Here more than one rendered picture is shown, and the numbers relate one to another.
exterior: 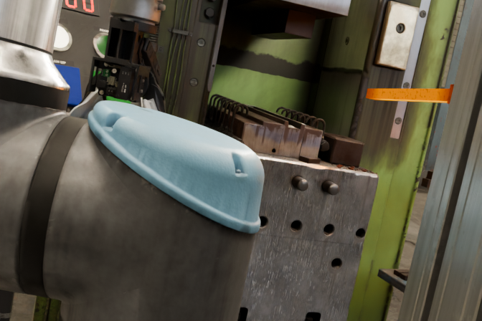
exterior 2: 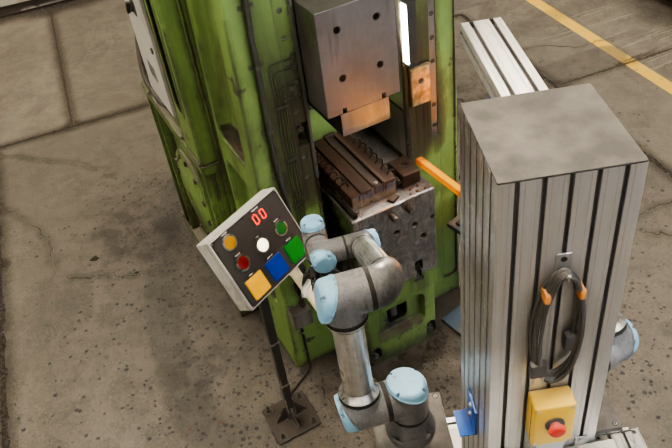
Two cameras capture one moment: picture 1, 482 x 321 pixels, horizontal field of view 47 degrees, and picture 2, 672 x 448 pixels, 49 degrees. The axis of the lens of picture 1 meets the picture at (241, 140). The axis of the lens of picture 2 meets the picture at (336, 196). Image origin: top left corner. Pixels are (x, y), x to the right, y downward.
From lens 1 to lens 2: 194 cm
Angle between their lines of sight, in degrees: 33
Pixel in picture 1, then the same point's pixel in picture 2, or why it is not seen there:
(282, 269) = (395, 253)
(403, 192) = (448, 156)
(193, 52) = (301, 163)
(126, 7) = not seen: hidden behind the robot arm
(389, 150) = (433, 142)
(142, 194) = (409, 405)
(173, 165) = (414, 400)
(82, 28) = (268, 229)
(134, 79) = not seen: hidden behind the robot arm
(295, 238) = (398, 238)
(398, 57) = (424, 97)
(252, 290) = not seen: hidden behind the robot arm
